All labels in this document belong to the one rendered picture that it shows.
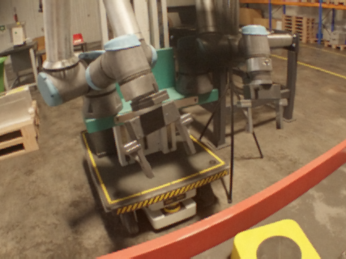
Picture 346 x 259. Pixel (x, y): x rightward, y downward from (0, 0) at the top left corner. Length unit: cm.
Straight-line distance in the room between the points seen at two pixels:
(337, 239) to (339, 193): 9
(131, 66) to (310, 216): 49
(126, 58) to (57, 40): 38
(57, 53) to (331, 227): 91
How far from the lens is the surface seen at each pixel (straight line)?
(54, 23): 92
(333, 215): 36
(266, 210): 31
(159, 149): 156
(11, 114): 274
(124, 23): 82
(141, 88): 61
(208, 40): 93
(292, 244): 26
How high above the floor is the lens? 114
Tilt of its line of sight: 27 degrees down
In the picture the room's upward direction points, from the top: 4 degrees counter-clockwise
